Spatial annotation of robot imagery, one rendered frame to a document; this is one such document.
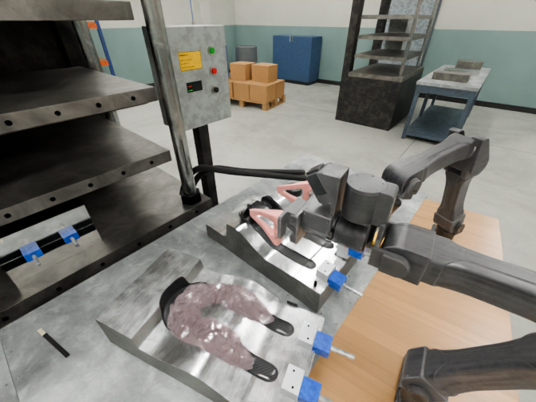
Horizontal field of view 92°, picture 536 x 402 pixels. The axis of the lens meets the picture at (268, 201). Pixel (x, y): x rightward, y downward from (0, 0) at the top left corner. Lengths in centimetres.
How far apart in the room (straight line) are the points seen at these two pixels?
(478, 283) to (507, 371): 17
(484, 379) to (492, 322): 43
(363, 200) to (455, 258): 14
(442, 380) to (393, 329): 26
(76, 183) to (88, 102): 27
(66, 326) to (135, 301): 25
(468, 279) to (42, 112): 106
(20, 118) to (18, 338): 59
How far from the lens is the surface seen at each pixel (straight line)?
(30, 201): 109
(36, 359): 96
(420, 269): 44
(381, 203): 40
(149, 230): 118
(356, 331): 83
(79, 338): 93
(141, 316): 75
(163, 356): 72
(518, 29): 704
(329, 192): 41
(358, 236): 44
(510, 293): 46
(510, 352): 58
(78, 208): 112
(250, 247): 86
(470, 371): 60
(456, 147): 82
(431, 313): 95
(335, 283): 77
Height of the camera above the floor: 150
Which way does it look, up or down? 35 degrees down
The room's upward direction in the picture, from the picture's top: straight up
